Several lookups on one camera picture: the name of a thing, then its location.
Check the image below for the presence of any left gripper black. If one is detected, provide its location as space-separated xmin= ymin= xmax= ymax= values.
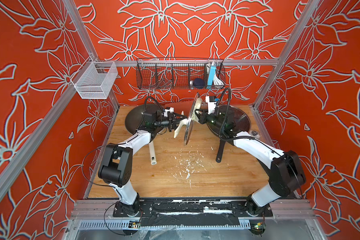
xmin=153 ymin=113 xmax=186 ymax=133

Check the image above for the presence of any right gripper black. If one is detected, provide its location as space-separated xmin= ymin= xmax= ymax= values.
xmin=193 ymin=108 xmax=227 ymax=133

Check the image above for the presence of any cream yellow cloth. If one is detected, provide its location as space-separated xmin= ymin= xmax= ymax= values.
xmin=191 ymin=98 xmax=203 ymax=121

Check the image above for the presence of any glass lid with white handle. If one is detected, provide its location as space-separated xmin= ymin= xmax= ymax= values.
xmin=174 ymin=93 xmax=200 ymax=146

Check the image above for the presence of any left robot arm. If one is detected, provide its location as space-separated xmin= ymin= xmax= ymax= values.
xmin=98 ymin=104 xmax=187 ymax=217

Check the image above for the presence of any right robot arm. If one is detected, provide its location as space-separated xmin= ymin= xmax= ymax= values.
xmin=195 ymin=105 xmax=306 ymax=216

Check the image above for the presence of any black frying pan with lid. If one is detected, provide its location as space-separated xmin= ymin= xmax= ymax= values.
xmin=207 ymin=105 xmax=251 ymax=163

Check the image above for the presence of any dark blue round object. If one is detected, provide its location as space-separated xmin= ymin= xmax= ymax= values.
xmin=193 ymin=78 xmax=206 ymax=89

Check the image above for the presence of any light blue box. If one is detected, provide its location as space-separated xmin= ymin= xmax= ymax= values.
xmin=206 ymin=65 xmax=216 ymax=89

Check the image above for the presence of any crumpled clear plastic wrapper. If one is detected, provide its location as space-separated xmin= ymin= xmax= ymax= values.
xmin=249 ymin=130 xmax=261 ymax=140

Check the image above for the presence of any white mesh basket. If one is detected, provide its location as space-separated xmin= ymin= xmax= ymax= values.
xmin=71 ymin=62 xmax=119 ymax=100

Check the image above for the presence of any white coiled cable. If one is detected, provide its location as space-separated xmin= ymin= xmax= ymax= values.
xmin=205 ymin=62 xmax=226 ymax=88

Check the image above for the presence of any dark pan with white handle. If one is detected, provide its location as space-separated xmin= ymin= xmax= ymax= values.
xmin=125 ymin=104 xmax=164 ymax=165

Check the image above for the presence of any black wire basket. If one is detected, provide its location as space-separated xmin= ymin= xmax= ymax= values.
xmin=136 ymin=58 xmax=227 ymax=90

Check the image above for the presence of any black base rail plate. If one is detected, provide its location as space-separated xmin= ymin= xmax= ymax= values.
xmin=112 ymin=197 xmax=274 ymax=227

